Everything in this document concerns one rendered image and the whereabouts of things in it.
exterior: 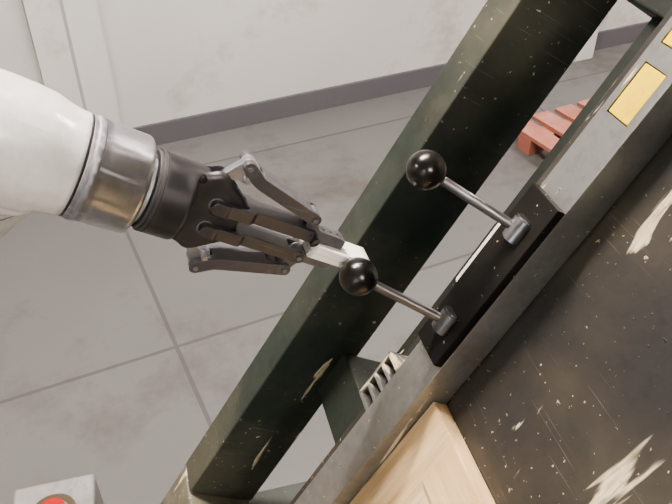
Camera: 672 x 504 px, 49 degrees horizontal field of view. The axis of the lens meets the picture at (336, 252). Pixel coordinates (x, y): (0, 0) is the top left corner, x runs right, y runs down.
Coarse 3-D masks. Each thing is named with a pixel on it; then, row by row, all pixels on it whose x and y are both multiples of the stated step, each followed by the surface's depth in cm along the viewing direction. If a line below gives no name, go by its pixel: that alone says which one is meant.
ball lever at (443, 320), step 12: (348, 264) 71; (360, 264) 70; (372, 264) 71; (348, 276) 70; (360, 276) 70; (372, 276) 70; (348, 288) 70; (360, 288) 70; (372, 288) 71; (384, 288) 72; (396, 300) 72; (408, 300) 73; (420, 312) 73; (432, 312) 73; (444, 312) 73; (432, 324) 74; (444, 324) 73
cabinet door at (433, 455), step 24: (432, 408) 77; (408, 432) 79; (432, 432) 76; (456, 432) 75; (408, 456) 78; (432, 456) 75; (456, 456) 72; (384, 480) 80; (408, 480) 77; (432, 480) 74; (456, 480) 71; (480, 480) 70
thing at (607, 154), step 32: (640, 64) 64; (608, 128) 65; (640, 128) 62; (576, 160) 67; (608, 160) 64; (640, 160) 65; (576, 192) 66; (608, 192) 66; (576, 224) 67; (544, 256) 69; (512, 288) 70; (480, 320) 72; (512, 320) 73; (416, 352) 78; (480, 352) 74; (416, 384) 77; (448, 384) 76; (384, 416) 80; (416, 416) 78; (352, 448) 83; (384, 448) 80; (320, 480) 87; (352, 480) 82
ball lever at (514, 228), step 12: (420, 156) 67; (432, 156) 67; (408, 168) 68; (420, 168) 67; (432, 168) 67; (444, 168) 68; (420, 180) 67; (432, 180) 67; (444, 180) 68; (456, 192) 68; (468, 192) 69; (480, 204) 68; (492, 216) 69; (504, 216) 69; (516, 216) 68; (516, 228) 68; (528, 228) 68; (516, 240) 68
